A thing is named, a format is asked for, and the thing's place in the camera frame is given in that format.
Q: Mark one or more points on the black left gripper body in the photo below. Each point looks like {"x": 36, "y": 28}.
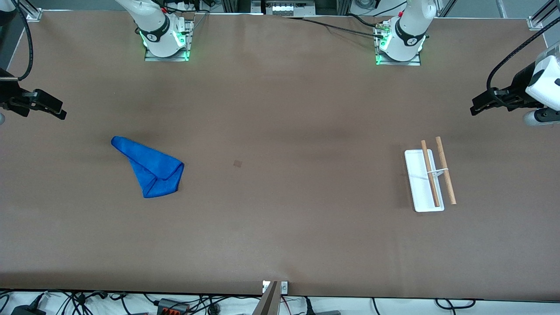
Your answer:
{"x": 518, "y": 89}

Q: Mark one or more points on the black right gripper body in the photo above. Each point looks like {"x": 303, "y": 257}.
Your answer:
{"x": 9, "y": 95}

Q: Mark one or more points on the blue microfibre towel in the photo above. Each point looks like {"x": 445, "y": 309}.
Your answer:
{"x": 153, "y": 170}

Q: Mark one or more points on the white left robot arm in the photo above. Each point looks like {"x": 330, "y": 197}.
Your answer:
{"x": 407, "y": 26}

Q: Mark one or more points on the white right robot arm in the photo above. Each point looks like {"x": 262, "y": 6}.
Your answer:
{"x": 157, "y": 26}

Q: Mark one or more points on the white rack with wooden bars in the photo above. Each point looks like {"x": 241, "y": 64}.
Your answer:
{"x": 422, "y": 192}

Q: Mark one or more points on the black power adapter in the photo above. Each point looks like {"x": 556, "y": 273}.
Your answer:
{"x": 26, "y": 310}

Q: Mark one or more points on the white socket strip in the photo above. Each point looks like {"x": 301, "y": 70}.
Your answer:
{"x": 288, "y": 8}

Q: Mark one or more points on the black power strip orange switches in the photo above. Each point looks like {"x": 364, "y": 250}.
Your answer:
{"x": 173, "y": 308}

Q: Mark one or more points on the aluminium corner bracket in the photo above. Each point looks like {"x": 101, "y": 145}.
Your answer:
{"x": 34, "y": 15}
{"x": 534, "y": 22}

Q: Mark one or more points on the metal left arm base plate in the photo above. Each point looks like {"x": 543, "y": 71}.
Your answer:
{"x": 413, "y": 63}

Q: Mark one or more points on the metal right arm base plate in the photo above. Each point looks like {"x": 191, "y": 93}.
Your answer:
{"x": 151, "y": 57}

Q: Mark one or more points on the silver pole clamp bracket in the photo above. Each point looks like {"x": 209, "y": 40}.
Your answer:
{"x": 284, "y": 287}

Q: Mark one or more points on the grey camera mount pole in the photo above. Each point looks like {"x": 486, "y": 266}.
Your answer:
{"x": 269, "y": 304}

